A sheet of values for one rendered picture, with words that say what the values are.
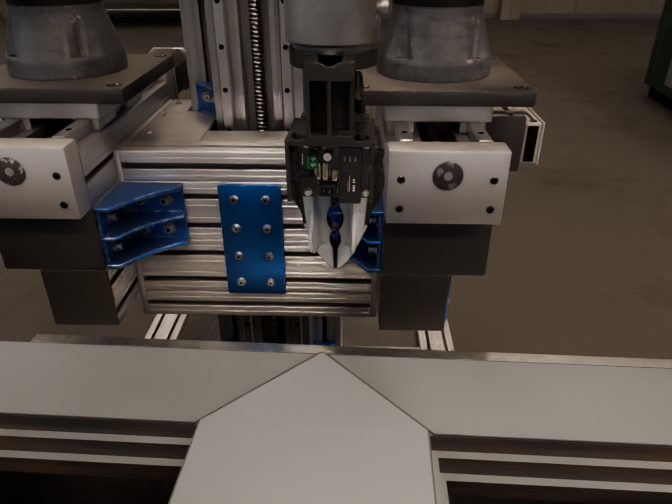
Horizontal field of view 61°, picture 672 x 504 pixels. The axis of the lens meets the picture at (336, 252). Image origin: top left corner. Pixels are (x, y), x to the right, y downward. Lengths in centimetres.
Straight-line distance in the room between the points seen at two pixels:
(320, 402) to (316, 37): 28
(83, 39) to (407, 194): 46
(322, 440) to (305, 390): 6
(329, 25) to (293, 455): 31
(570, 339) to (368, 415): 167
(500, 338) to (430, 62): 142
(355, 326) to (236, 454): 123
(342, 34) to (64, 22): 46
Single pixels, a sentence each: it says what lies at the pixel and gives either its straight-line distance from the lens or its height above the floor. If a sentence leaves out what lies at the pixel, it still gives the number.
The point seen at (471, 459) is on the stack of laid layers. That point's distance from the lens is 48.
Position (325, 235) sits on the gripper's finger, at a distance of 55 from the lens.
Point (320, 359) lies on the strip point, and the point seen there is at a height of 87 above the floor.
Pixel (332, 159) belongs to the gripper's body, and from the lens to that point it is 47.
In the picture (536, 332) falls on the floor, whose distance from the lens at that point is 210.
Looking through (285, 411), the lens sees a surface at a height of 87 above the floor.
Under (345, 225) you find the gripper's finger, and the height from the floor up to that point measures 96.
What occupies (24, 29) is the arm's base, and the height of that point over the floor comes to 110.
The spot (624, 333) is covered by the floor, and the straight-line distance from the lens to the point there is 221.
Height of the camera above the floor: 120
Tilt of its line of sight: 29 degrees down
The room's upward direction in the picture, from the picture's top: straight up
